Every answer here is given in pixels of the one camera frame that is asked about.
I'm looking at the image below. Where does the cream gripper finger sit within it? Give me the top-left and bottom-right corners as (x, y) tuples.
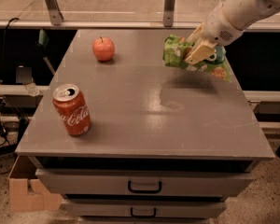
(184, 38), (217, 64)
(187, 23), (203, 44)

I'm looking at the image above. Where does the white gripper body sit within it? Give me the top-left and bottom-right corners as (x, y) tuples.
(203, 4), (243, 47)

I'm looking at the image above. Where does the green rice chip bag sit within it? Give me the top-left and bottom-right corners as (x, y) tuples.
(162, 35), (231, 81)

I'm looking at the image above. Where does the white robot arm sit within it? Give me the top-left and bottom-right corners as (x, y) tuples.
(184, 0), (280, 64)

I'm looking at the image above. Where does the red coke can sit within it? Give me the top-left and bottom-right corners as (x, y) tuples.
(52, 83), (91, 136)

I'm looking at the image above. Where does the red apple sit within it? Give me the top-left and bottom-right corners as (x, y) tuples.
(92, 36), (115, 62)

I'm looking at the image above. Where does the grey drawer cabinet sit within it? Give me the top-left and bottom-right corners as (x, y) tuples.
(17, 30), (273, 224)

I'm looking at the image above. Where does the upper grey drawer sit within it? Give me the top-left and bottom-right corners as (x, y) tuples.
(36, 169), (253, 198)

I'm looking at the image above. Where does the grey drawer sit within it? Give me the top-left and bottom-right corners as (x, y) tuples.
(36, 169), (253, 198)
(62, 199), (226, 218)

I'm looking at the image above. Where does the grey power adapter box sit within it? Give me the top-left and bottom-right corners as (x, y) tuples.
(16, 65), (33, 84)

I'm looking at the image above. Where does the lower grey drawer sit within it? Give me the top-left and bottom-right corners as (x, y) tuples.
(62, 199), (226, 218)

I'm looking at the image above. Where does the cardboard box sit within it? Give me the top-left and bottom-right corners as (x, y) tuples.
(8, 157), (63, 213)

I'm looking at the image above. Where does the middle metal railing bracket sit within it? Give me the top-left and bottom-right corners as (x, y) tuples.
(163, 0), (175, 27)

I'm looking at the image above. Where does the metal railing bracket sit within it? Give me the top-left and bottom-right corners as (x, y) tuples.
(45, 0), (63, 25)
(163, 0), (175, 27)

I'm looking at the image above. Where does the left metal railing bracket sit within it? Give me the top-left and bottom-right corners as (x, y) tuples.
(45, 0), (63, 25)

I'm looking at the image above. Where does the black upper drawer handle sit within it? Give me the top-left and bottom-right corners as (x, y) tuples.
(127, 181), (162, 194)

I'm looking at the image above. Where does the black drawer handle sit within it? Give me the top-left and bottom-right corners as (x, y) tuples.
(127, 181), (162, 194)
(130, 207), (157, 218)

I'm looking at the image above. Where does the black lower drawer handle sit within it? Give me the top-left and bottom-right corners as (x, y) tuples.
(130, 207), (157, 218)

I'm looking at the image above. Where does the black cable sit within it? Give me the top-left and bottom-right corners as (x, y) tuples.
(0, 17), (21, 175)

